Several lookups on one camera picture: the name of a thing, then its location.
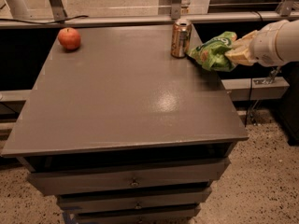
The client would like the metal bracket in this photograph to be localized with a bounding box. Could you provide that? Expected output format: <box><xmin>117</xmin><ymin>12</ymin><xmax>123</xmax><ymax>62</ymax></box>
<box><xmin>49</xmin><ymin>0</ymin><xmax>67</xmax><ymax>22</ymax></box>
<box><xmin>276</xmin><ymin>0</ymin><xmax>297</xmax><ymax>17</ymax></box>
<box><xmin>171</xmin><ymin>0</ymin><xmax>181</xmax><ymax>20</ymax></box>

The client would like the left metal bracket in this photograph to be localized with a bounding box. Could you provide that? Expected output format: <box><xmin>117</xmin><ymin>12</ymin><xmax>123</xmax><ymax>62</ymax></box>
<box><xmin>49</xmin><ymin>0</ymin><xmax>67</xmax><ymax>22</ymax></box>

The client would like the centre metal bracket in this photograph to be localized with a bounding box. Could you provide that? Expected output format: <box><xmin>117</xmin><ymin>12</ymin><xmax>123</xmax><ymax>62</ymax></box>
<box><xmin>171</xmin><ymin>0</ymin><xmax>181</xmax><ymax>20</ymax></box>

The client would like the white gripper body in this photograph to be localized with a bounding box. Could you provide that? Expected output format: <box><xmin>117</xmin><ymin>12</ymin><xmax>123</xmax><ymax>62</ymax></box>
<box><xmin>249</xmin><ymin>20</ymin><xmax>290</xmax><ymax>67</ymax></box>

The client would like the grey drawer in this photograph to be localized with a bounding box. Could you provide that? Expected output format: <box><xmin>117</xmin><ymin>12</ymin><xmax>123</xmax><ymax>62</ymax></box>
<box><xmin>76</xmin><ymin>204</ymin><xmax>200</xmax><ymax>224</ymax></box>
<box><xmin>28</xmin><ymin>158</ymin><xmax>230</xmax><ymax>195</ymax></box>
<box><xmin>57</xmin><ymin>186</ymin><xmax>211</xmax><ymax>214</ymax></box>

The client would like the bottom grey drawer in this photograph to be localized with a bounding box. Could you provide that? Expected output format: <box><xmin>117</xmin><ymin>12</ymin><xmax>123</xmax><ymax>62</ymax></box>
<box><xmin>76</xmin><ymin>204</ymin><xmax>200</xmax><ymax>224</ymax></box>

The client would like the red apple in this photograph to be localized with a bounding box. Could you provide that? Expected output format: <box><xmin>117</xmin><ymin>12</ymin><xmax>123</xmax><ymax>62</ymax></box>
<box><xmin>58</xmin><ymin>27</ymin><xmax>81</xmax><ymax>50</ymax></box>

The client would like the black cable on rail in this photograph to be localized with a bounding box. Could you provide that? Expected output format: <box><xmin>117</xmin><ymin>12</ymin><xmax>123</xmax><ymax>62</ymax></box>
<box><xmin>0</xmin><ymin>14</ymin><xmax>90</xmax><ymax>25</ymax></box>

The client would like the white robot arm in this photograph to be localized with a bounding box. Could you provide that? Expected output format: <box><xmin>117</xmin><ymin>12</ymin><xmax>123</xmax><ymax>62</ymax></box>
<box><xmin>225</xmin><ymin>20</ymin><xmax>299</xmax><ymax>67</ymax></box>

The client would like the top grey drawer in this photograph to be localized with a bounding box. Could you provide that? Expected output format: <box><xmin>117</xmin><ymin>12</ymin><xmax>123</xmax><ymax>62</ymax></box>
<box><xmin>28</xmin><ymin>158</ymin><xmax>230</xmax><ymax>195</ymax></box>

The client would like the grey drawer cabinet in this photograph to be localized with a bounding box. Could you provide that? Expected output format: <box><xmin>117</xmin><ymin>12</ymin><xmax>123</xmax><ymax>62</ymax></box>
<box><xmin>0</xmin><ymin>23</ymin><xmax>249</xmax><ymax>224</ymax></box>

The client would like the black hanging cable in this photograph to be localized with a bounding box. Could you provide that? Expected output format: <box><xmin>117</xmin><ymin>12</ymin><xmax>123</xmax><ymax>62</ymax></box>
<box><xmin>244</xmin><ymin>77</ymin><xmax>258</xmax><ymax>128</ymax></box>

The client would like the white pipe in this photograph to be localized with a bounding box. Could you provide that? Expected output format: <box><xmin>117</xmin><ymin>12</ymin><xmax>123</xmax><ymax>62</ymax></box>
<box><xmin>5</xmin><ymin>0</ymin><xmax>30</xmax><ymax>19</ymax></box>

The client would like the orange soda can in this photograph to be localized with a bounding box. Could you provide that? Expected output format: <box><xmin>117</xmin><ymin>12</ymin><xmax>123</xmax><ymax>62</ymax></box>
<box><xmin>171</xmin><ymin>19</ymin><xmax>192</xmax><ymax>58</ymax></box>

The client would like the middle grey drawer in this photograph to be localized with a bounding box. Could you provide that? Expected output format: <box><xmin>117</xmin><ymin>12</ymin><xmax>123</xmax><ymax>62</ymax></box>
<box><xmin>57</xmin><ymin>186</ymin><xmax>211</xmax><ymax>214</ymax></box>

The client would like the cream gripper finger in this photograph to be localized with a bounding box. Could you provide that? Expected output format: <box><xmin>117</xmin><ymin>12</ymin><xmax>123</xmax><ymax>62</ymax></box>
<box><xmin>225</xmin><ymin>47</ymin><xmax>255</xmax><ymax>66</ymax></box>
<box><xmin>232</xmin><ymin>30</ymin><xmax>258</xmax><ymax>48</ymax></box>

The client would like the grey metal rail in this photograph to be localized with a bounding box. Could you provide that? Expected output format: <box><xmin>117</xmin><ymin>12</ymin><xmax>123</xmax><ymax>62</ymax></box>
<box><xmin>0</xmin><ymin>10</ymin><xmax>299</xmax><ymax>29</ymax></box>

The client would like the green rice chip bag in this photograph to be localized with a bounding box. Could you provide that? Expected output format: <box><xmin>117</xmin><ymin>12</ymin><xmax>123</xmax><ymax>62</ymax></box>
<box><xmin>188</xmin><ymin>32</ymin><xmax>237</xmax><ymax>72</ymax></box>

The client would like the right metal bracket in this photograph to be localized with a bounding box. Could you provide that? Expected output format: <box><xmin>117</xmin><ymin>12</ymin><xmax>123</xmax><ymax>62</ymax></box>
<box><xmin>276</xmin><ymin>0</ymin><xmax>297</xmax><ymax>17</ymax></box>

